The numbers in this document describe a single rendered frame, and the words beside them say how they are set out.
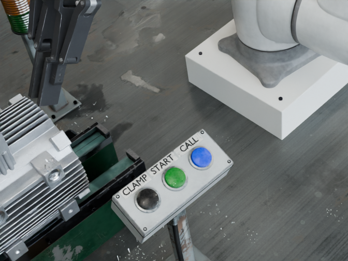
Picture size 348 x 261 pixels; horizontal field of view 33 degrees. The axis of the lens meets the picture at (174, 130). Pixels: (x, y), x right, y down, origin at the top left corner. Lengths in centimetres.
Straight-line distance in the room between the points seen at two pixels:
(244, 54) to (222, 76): 6
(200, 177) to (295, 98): 40
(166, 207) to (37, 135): 23
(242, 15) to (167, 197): 47
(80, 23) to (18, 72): 77
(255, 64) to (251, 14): 13
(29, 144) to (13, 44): 72
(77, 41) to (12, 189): 25
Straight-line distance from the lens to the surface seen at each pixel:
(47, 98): 83
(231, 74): 124
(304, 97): 120
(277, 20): 111
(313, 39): 108
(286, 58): 121
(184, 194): 82
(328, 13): 104
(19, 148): 90
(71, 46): 77
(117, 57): 146
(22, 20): 119
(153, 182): 82
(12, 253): 94
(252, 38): 119
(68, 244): 105
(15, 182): 89
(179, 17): 154
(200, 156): 84
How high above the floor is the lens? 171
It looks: 47 degrees down
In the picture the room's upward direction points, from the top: 11 degrees counter-clockwise
